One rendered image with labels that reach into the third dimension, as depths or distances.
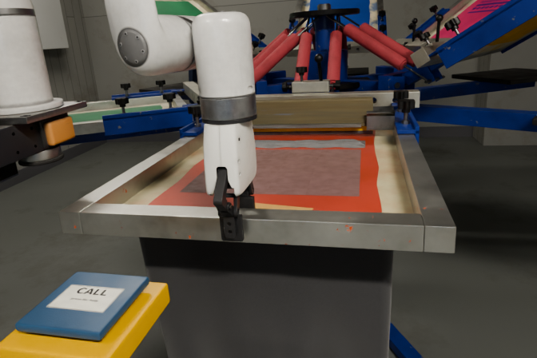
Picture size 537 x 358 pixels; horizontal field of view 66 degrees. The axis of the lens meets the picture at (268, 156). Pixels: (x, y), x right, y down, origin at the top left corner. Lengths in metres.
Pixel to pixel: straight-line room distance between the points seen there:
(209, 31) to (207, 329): 0.55
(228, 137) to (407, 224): 0.26
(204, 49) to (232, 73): 0.04
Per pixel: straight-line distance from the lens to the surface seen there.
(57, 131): 0.82
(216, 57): 0.52
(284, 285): 0.73
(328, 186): 0.79
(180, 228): 0.63
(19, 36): 0.81
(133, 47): 0.53
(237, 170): 0.53
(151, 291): 0.53
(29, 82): 0.81
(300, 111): 1.14
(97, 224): 0.70
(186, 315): 0.84
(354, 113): 1.13
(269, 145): 1.07
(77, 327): 0.48
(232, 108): 0.53
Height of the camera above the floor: 1.24
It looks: 16 degrees down
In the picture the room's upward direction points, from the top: 4 degrees counter-clockwise
